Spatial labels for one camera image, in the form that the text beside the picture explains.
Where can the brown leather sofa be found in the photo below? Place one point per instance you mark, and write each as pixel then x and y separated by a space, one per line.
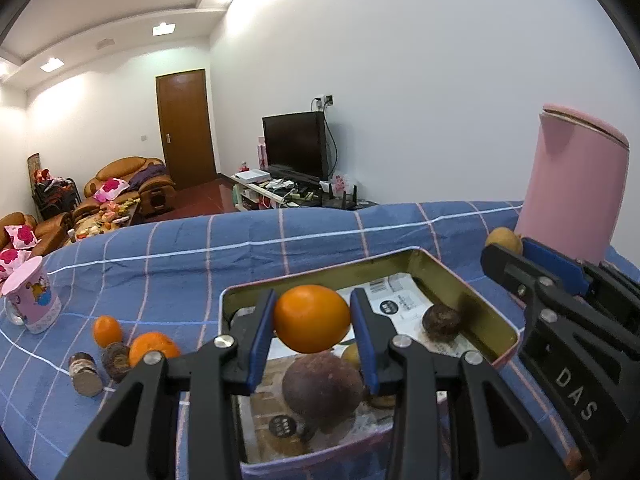
pixel 50 225

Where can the pink tin box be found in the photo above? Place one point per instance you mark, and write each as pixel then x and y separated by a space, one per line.
pixel 450 272

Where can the dark brown water chestnut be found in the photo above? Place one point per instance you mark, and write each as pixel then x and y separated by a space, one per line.
pixel 116 362
pixel 441 322

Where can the brown leather armchair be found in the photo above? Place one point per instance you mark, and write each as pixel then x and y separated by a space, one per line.
pixel 120 167

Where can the black router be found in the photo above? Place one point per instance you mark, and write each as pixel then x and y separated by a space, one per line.
pixel 345 202

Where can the purple sugarcane piece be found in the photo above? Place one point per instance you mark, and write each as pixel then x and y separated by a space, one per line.
pixel 85 375
pixel 382 402

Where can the white printed paper packets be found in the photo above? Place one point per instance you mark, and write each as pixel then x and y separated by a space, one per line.
pixel 395 300

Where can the white flat box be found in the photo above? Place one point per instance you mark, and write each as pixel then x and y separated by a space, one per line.
pixel 252 175

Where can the pink insulated jug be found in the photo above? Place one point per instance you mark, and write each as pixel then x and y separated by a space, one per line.
pixel 570 185

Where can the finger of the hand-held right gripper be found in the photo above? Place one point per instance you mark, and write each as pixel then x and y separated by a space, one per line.
pixel 555 267
pixel 505 265

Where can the wall power socket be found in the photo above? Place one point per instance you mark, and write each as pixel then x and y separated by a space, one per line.
pixel 326 100

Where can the pink lidded cartoon mug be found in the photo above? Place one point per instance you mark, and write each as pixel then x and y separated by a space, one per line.
pixel 35 300

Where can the white television stand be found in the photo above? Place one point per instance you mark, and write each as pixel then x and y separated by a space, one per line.
pixel 252 186

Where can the black television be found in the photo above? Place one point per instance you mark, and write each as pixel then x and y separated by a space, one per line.
pixel 295 142

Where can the blue checkered bedsheet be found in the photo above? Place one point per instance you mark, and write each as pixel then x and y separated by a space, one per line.
pixel 175 270

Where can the purple sweet potato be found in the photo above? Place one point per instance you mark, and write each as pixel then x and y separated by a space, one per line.
pixel 320 390

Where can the small brown kiwi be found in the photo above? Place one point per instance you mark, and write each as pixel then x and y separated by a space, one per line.
pixel 351 356
pixel 502 237

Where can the ceiling air vent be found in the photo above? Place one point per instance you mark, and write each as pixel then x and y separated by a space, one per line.
pixel 105 43

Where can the brown wooden door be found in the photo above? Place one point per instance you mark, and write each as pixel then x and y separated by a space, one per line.
pixel 185 125

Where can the square ceiling light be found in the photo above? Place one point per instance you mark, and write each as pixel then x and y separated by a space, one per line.
pixel 163 29
pixel 52 64

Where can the coffee table with snacks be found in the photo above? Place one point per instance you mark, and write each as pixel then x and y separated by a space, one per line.
pixel 107 217

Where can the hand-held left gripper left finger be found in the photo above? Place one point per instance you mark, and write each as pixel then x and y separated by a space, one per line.
pixel 260 340

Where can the wrinkled orange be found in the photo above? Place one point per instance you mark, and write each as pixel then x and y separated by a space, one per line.
pixel 150 342

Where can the pink floral pillow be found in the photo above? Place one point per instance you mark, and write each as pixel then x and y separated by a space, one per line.
pixel 12 260
pixel 112 189
pixel 22 236

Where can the rolled upright mat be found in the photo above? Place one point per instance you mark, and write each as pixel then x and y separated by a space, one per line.
pixel 34 165

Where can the oval smooth orange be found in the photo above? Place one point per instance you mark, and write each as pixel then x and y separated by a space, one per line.
pixel 310 317

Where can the rack with clothes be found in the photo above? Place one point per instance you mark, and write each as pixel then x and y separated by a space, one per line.
pixel 55 192

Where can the round smooth orange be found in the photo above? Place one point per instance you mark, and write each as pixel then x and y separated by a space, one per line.
pixel 107 330

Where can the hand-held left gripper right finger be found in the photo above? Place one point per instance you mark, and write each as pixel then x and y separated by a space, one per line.
pixel 365 340

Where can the pink paper bag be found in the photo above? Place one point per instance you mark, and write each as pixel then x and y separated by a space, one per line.
pixel 261 155

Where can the purple blanket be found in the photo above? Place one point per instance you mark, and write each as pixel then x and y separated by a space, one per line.
pixel 150 175

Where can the pink and white gift bag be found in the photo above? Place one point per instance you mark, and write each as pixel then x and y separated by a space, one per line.
pixel 342 185

